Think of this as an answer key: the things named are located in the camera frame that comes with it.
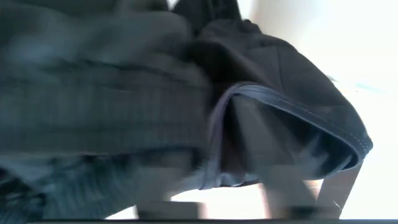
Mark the black shorts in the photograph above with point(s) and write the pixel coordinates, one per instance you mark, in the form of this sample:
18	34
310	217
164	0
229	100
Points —
124	93

